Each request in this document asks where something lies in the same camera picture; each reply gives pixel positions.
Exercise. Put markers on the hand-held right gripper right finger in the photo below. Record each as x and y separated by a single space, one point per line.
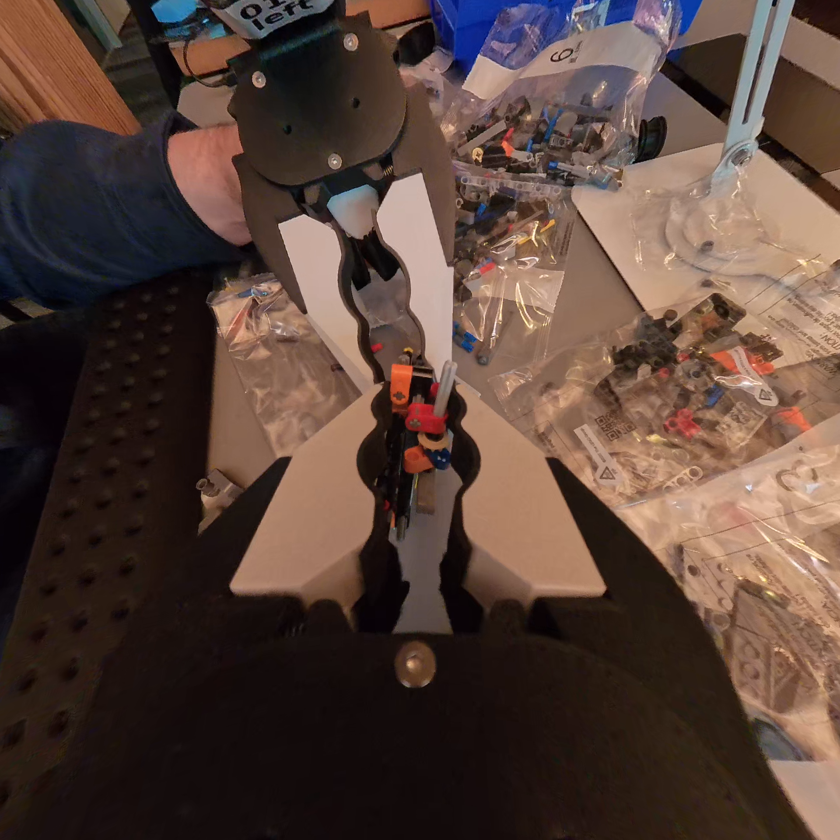
531 518

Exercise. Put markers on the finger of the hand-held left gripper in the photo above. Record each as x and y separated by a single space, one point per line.
423 262
312 275

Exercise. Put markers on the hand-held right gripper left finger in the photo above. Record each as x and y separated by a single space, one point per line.
308 518

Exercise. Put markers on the multicoloured lego assembly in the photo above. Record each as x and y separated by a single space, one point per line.
423 417

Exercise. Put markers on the person's left forearm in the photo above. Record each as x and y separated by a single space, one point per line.
92 210

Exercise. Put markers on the large dark grey lego liftarm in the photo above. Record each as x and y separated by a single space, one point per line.
213 487

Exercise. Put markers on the small dark grey lego piece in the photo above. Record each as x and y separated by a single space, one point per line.
484 358

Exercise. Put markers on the white-banded clear lego bag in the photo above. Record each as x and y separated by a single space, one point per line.
564 59
754 525

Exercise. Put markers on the person's left hand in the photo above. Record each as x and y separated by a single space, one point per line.
210 184

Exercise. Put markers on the clear bag of mixed parts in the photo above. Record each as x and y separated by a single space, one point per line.
512 262

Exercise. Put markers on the empty clear zip bag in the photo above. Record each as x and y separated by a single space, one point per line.
282 394

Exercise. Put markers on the blue plastic bin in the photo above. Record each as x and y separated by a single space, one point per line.
459 26

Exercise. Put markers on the light blue object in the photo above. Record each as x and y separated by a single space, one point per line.
174 13

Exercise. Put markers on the white printed sheet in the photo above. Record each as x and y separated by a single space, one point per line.
610 216

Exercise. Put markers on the clear bag black orange parts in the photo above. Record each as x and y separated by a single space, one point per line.
656 367

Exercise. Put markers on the dark perforated board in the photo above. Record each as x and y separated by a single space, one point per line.
98 492

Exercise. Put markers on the black rubber tire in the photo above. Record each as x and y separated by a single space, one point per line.
646 138

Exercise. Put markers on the wooden panel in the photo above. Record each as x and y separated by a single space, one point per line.
52 65

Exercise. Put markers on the person's dark clothing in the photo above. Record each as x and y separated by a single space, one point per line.
26 426

